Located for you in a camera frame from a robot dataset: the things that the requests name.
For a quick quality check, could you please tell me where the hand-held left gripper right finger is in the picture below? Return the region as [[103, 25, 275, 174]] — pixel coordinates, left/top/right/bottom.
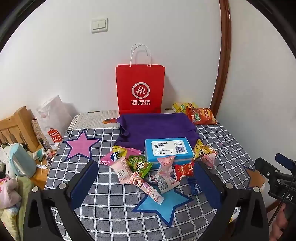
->
[[193, 161, 270, 241]]

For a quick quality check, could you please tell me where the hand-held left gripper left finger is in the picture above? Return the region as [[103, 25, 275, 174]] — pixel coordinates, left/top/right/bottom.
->
[[23, 160, 100, 241]]

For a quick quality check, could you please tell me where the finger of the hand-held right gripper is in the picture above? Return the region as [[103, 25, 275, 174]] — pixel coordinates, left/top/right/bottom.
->
[[275, 153, 296, 169], [254, 157, 283, 184]]

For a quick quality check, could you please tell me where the pink triangular snack packet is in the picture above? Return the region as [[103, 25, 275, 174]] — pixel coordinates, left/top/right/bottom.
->
[[201, 153, 217, 169]]

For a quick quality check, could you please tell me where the pale pink snack packet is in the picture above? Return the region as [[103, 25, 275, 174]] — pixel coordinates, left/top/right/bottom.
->
[[110, 158, 134, 184]]

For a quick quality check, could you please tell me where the pink and yellow snack packet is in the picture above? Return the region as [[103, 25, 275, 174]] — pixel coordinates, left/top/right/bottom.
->
[[100, 146, 142, 166]]

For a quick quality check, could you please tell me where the green snack packet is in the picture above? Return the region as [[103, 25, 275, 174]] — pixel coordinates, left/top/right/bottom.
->
[[128, 155, 153, 179]]

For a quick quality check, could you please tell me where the person's right hand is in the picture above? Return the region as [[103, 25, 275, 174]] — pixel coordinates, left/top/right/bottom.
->
[[270, 205, 296, 241]]

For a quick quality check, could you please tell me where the small blue snack packet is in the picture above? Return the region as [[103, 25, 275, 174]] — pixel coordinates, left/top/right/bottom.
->
[[186, 176, 202, 196]]

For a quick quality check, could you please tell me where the brown felt star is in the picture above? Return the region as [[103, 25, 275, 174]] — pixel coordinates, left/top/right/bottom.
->
[[243, 165, 267, 191]]

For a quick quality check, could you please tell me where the small red snack packet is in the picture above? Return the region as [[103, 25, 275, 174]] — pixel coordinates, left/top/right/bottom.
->
[[174, 161, 195, 181]]

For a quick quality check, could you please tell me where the pink felt star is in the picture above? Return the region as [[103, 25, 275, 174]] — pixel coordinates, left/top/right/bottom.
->
[[63, 129, 102, 161]]

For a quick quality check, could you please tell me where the grey checked blanket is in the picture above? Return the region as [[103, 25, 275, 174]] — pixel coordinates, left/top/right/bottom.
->
[[43, 124, 267, 241]]

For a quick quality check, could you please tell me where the small wooden stool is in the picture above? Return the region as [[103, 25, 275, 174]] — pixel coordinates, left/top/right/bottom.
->
[[30, 148, 52, 191]]

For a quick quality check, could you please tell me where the blue felt star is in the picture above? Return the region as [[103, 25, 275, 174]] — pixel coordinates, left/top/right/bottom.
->
[[132, 185, 194, 228]]

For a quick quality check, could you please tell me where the blue box with white label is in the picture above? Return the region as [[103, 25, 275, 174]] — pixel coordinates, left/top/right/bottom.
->
[[144, 137, 194, 169]]

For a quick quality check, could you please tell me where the long pink snack packet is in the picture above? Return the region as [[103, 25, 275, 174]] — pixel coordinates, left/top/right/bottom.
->
[[129, 173, 165, 205]]

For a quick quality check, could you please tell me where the striped sheet with fruit print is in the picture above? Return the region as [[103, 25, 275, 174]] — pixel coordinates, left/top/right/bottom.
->
[[68, 110, 121, 131]]

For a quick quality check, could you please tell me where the red chips bag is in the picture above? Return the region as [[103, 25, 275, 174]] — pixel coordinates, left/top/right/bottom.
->
[[186, 107, 218, 126]]

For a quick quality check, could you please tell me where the teal kettle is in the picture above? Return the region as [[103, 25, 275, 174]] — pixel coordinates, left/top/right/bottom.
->
[[0, 142, 37, 179]]

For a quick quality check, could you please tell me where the white plastic shopping bag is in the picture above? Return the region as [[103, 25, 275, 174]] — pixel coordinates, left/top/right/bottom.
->
[[35, 95, 75, 149]]

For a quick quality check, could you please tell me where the pink plush toy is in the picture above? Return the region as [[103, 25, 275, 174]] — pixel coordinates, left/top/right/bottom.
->
[[0, 178, 23, 209]]

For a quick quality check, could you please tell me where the purple cloth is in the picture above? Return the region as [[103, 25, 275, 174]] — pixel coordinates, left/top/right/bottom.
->
[[114, 113, 202, 155]]

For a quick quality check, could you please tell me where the yellow chips bag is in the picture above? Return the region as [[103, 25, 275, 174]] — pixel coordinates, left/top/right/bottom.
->
[[172, 102, 200, 114]]

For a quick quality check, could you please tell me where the wooden headboard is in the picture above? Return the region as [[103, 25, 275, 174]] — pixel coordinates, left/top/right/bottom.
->
[[0, 106, 45, 154]]

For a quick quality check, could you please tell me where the red paper bag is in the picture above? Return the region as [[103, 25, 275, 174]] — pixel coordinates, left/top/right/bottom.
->
[[116, 44, 166, 116]]

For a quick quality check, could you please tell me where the brown wooden door frame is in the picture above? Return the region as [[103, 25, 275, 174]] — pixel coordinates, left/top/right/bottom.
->
[[209, 0, 232, 116]]

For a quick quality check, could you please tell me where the white light switch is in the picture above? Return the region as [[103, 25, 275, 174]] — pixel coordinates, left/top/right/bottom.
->
[[91, 19, 109, 34]]

